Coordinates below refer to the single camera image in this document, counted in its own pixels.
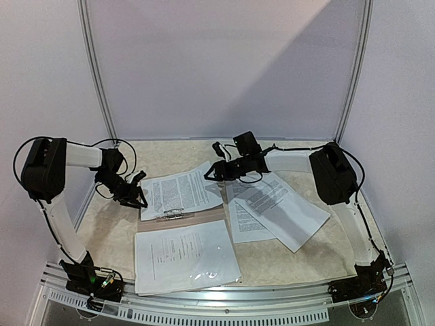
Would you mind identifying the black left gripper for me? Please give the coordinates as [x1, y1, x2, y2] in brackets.
[96, 170, 147, 209]

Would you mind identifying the dense text white sheet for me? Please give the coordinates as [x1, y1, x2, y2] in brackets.
[140, 161, 223, 221]

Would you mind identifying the pink paper folder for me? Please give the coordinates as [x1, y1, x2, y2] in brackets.
[136, 187, 226, 233]

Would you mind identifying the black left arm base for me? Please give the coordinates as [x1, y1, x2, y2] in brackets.
[60, 260, 125, 303]

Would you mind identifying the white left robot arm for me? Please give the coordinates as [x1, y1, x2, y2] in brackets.
[14, 136, 147, 266]

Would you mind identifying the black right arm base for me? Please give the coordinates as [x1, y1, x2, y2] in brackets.
[328, 265, 394, 303]

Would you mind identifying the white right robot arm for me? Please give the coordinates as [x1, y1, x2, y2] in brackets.
[204, 132, 394, 296]

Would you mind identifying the metal folder clip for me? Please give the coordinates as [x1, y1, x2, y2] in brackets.
[155, 209, 194, 221]

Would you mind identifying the white paper stack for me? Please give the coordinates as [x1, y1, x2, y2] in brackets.
[225, 181, 275, 244]

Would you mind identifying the angled printed white sheet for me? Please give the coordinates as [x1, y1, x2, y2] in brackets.
[234, 173, 330, 253]

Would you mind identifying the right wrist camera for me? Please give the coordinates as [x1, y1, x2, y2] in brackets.
[212, 142, 232, 162]

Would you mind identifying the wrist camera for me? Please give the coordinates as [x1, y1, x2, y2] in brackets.
[212, 142, 232, 162]
[130, 170, 147, 184]

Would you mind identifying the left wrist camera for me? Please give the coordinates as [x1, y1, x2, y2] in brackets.
[130, 170, 147, 184]

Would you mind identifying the aluminium front rail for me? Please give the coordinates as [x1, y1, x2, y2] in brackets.
[30, 264, 423, 325]

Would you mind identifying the aluminium frame right post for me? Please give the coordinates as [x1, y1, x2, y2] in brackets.
[334, 0, 374, 143]

